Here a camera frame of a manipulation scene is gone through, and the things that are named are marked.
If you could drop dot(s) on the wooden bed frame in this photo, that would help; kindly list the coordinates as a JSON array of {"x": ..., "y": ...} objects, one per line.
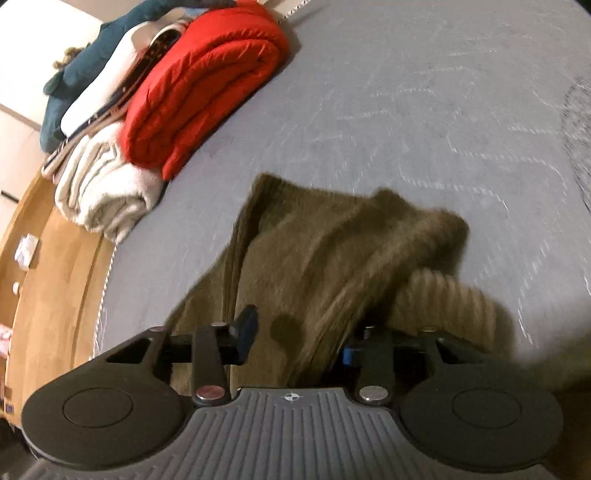
[{"x": 60, "y": 295}]

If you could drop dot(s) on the patterned folded cloth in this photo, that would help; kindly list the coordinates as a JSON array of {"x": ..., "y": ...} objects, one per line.
[{"x": 138, "y": 69}]

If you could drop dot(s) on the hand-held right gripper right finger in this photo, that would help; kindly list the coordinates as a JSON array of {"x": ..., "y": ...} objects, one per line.
[{"x": 350, "y": 356}]

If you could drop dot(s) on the cream folded blanket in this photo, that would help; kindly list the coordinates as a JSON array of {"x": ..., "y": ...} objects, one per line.
[{"x": 106, "y": 184}]

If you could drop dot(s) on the teal folded blanket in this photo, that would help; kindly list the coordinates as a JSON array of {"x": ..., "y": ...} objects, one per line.
[{"x": 87, "y": 69}]

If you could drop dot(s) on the red folded blanket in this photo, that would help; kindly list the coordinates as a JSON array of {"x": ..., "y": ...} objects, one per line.
[{"x": 203, "y": 87}]

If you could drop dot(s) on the dark olive towel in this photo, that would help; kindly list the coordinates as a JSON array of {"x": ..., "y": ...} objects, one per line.
[{"x": 323, "y": 258}]

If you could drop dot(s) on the brown curly plush toy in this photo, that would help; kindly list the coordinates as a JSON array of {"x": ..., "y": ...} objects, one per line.
[{"x": 69, "y": 56}]

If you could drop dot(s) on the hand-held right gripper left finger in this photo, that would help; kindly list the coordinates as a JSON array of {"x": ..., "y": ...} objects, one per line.
[{"x": 247, "y": 330}]

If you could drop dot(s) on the white pillow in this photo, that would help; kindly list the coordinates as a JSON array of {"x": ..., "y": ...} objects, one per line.
[{"x": 108, "y": 74}]

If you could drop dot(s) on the white crumpled paper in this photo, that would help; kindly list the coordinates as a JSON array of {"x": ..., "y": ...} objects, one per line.
[{"x": 26, "y": 249}]

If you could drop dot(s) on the grey quilted mat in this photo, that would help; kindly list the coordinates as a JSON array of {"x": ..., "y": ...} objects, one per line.
[{"x": 406, "y": 101}]

